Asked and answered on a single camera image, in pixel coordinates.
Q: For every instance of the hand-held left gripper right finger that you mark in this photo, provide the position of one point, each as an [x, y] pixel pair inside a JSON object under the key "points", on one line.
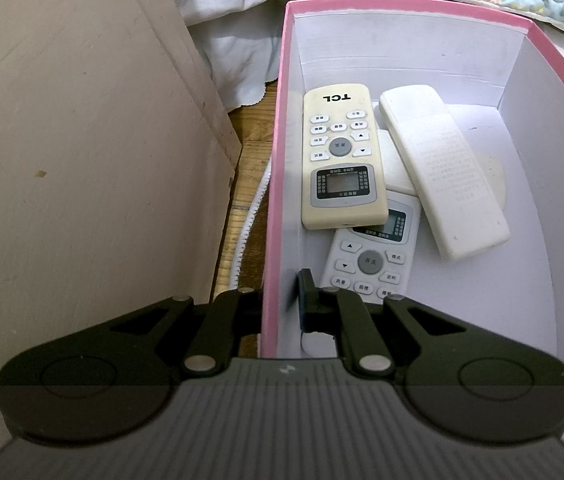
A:
{"points": [[307, 295]]}

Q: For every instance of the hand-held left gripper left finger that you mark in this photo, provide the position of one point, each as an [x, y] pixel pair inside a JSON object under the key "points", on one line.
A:
{"points": [[232, 310]]}

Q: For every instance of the white buttoned remote control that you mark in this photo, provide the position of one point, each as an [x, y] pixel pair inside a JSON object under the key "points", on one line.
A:
{"points": [[391, 260]]}

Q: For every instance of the cream face-down remote control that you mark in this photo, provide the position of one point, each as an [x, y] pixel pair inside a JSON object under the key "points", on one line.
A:
{"points": [[396, 165]]}

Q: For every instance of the yellowed remote control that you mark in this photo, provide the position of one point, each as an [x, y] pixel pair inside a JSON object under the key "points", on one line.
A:
{"points": [[341, 120]]}

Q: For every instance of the white face-down remote control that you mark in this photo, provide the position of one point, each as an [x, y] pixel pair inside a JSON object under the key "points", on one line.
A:
{"points": [[451, 185]]}

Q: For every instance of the pink cardboard box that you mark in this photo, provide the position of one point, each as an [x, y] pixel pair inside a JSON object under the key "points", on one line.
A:
{"points": [[526, 285]]}

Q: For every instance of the white zipper strip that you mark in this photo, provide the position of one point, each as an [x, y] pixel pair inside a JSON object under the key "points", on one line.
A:
{"points": [[248, 220]]}

